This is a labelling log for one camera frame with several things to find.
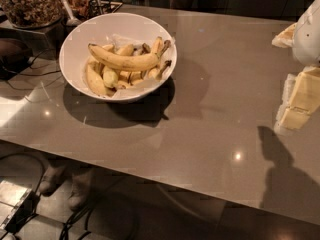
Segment black floor cables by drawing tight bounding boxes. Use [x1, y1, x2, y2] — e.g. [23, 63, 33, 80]
[0, 152, 141, 240]

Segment left grey shoe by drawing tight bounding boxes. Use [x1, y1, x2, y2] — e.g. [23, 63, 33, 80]
[39, 165, 66, 196]

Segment large top yellow banana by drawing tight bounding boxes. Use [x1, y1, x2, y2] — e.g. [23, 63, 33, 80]
[88, 40, 171, 72]

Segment grey shoe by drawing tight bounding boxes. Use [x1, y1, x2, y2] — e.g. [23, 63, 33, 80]
[68, 170, 93, 211]
[39, 165, 66, 196]

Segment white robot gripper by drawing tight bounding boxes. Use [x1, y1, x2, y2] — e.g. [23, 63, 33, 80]
[272, 0, 320, 132]

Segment upper right yellow banana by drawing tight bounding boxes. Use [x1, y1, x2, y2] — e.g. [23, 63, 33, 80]
[151, 37, 164, 56]

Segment silver box on floor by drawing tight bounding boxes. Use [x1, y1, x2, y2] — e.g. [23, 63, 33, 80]
[0, 180, 33, 232]

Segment black cable on table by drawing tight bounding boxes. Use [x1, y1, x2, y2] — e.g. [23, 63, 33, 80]
[0, 48, 63, 100]

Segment left lower yellow banana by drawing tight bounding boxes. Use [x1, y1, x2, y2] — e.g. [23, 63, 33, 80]
[85, 63, 114, 97]

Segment metal serving spoon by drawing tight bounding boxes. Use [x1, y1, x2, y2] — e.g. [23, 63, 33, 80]
[61, 0, 81, 26]

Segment right banana with dark stem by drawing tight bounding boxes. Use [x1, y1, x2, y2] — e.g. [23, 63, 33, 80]
[147, 60, 172, 80]

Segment small middle yellow banana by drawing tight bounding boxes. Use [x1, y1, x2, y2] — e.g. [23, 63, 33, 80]
[102, 66, 118, 89]

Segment glass jar of nuts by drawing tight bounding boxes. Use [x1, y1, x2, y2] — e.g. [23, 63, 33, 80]
[0, 0, 62, 29]

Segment dark snack container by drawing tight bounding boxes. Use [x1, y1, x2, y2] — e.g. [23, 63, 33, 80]
[67, 0, 122, 21]

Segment right grey shoe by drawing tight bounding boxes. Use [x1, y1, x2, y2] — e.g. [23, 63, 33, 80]
[68, 170, 93, 211]

